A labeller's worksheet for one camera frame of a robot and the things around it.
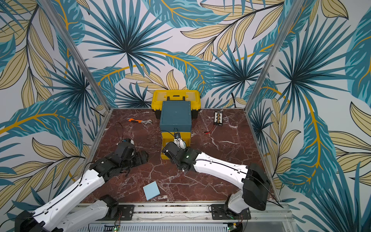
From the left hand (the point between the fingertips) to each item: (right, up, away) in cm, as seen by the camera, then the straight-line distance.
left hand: (141, 159), depth 79 cm
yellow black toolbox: (+5, +39, +25) cm, 47 cm away
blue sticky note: (+5, -18, +2) cm, 19 cm away
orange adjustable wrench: (-7, +21, +32) cm, 38 cm away
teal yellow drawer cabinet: (+18, +23, +7) cm, 30 cm away
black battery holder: (+50, +24, +34) cm, 65 cm away
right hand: (+20, +4, +1) cm, 20 cm away
